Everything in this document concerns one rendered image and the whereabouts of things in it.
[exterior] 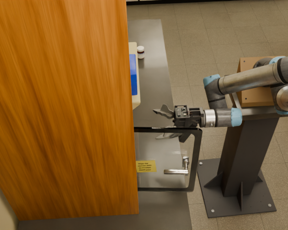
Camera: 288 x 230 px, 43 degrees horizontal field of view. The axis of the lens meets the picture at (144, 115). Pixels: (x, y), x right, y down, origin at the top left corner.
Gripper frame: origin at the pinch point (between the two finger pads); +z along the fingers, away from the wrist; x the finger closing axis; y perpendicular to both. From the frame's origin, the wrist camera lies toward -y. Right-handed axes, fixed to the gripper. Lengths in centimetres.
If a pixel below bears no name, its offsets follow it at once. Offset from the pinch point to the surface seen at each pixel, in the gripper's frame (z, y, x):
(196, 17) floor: -67, -120, -266
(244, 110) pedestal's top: -49, -26, -29
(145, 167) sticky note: 4.5, -2.9, 18.7
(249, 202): -69, -118, -26
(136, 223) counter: 8.9, -25.5, 30.2
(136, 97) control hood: 6.7, 31.5, 15.9
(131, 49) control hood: 7.3, 31.5, -9.5
